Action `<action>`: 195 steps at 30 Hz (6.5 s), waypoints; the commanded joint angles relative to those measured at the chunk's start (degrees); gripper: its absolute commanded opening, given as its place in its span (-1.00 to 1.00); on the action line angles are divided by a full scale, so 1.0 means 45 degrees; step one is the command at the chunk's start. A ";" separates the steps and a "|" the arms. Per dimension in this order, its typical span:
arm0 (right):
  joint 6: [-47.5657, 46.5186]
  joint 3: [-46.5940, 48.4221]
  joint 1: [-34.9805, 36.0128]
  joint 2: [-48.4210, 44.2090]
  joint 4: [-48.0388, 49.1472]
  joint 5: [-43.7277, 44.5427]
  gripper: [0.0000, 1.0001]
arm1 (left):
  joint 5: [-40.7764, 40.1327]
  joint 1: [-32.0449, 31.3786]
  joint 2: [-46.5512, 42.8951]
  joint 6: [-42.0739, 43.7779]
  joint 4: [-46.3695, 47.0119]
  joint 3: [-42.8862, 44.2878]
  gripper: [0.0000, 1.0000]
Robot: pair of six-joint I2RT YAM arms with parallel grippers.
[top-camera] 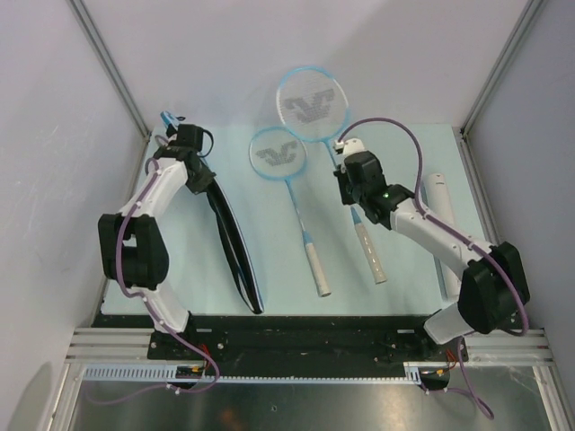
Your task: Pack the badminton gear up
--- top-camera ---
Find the blue badminton racket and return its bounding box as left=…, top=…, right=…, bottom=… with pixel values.
left=249, top=127, right=332, bottom=298
left=276, top=66, right=387, bottom=297

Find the white shuttlecock tube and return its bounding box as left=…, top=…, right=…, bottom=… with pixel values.
left=423, top=173, right=461, bottom=302

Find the blue sport racket bag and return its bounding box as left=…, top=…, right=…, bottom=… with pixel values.
left=160, top=110, right=264, bottom=315

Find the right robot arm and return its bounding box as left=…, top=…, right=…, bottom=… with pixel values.
left=334, top=150, right=530, bottom=360

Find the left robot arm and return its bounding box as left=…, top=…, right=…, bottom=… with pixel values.
left=98, top=124, right=215, bottom=359

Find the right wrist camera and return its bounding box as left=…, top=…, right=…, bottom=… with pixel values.
left=332, top=137, right=366, bottom=157

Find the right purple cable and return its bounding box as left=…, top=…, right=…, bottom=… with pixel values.
left=336, top=117, right=531, bottom=418

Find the purple cable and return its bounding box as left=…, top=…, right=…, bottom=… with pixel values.
left=336, top=117, right=531, bottom=418
left=84, top=134, right=221, bottom=405

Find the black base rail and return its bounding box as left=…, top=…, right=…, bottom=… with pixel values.
left=105, top=313, right=509, bottom=383

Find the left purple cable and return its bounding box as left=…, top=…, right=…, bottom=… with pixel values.
left=84, top=134, right=221, bottom=405

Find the right aluminium frame post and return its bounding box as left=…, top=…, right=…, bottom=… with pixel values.
left=459, top=0, right=547, bottom=139

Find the aluminium frame post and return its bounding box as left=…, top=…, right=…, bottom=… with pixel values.
left=459, top=0, right=547, bottom=139
left=66, top=0, right=150, bottom=137

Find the left aluminium frame post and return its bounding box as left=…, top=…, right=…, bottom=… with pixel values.
left=66, top=0, right=150, bottom=137

